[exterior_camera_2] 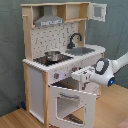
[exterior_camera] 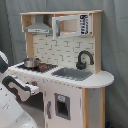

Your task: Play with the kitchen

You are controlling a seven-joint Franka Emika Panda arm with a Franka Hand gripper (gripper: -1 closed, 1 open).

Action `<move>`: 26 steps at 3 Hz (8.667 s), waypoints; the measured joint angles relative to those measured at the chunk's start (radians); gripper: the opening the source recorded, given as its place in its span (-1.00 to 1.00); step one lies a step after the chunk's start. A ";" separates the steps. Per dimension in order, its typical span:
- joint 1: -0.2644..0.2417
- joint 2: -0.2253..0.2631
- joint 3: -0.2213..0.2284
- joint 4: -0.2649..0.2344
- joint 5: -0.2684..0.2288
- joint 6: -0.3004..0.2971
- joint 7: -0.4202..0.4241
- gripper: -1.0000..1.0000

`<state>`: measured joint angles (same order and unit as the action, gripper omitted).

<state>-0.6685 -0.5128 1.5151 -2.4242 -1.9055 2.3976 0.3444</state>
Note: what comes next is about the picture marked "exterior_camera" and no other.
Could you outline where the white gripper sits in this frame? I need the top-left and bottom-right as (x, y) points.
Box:
(2, 76), (39, 101)

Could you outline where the white microwave door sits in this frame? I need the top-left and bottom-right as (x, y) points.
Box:
(52, 14), (92, 40)

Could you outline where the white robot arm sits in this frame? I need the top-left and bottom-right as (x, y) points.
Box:
(0, 51), (38, 128)

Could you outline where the wooden toy kitchen unit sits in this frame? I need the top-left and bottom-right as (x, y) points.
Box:
(10, 10), (114, 128)

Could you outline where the silver toy pot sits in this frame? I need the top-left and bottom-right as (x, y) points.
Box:
(23, 58), (41, 68)

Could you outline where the black stove top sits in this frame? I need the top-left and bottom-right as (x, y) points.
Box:
(17, 63), (58, 73)

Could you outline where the grey dishwasher door panel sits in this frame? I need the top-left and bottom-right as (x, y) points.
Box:
(54, 93), (71, 120)

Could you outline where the grey toy sink basin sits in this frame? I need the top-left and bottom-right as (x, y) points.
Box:
(51, 67), (92, 81)

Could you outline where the black toy faucet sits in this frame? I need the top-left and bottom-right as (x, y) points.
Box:
(76, 50), (94, 70)

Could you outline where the grey range hood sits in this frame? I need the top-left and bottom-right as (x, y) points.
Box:
(25, 14), (53, 34)

